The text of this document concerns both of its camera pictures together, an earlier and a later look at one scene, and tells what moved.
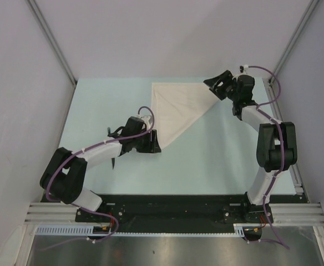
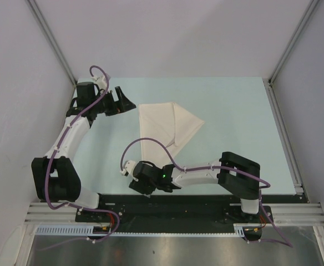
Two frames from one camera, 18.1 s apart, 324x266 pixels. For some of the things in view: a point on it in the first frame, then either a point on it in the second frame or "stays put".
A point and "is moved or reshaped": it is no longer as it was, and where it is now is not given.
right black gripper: [226, 77] -> [139, 185]
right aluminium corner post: [311, 6] stays put
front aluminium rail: [280, 213] stays put
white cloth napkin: [177, 107] is moved or reshaped
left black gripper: [152, 146] -> [122, 106]
